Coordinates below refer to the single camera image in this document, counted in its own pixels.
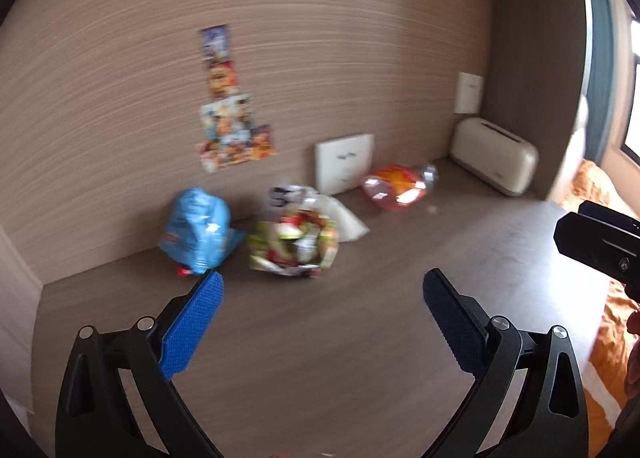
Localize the green and white snack bag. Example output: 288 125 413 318
248 185 371 279

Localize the red cartoon sticker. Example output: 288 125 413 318
247 125 278 161

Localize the multicolour cartoon sticker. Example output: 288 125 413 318
197 139 243 173

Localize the person's right hand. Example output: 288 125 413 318
623 310 640 395

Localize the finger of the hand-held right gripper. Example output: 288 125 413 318
553 214 640 297
578 201 640 231

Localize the large pale cartoon sticker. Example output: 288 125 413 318
200 95 253 143

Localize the orange blanket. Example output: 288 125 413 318
560 160 640 458

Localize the orange cartoon sticker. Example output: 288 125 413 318
207 60 240 98

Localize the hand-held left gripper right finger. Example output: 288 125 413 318
423 268 591 458

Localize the teal curtain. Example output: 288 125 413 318
582 0 626 169

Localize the white wall socket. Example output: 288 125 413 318
454 72 485 115
315 134 376 196

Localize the cream padded headboard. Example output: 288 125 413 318
550 95 592 203

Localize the orange snack wrapper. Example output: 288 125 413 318
361 164 438 213

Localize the blue cartoon sticker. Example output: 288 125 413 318
201 25 232 61

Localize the blue snack bag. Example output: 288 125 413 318
158 188 246 277

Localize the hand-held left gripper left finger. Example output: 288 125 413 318
55 269 224 458

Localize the cream tissue box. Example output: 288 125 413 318
448 118 540 197

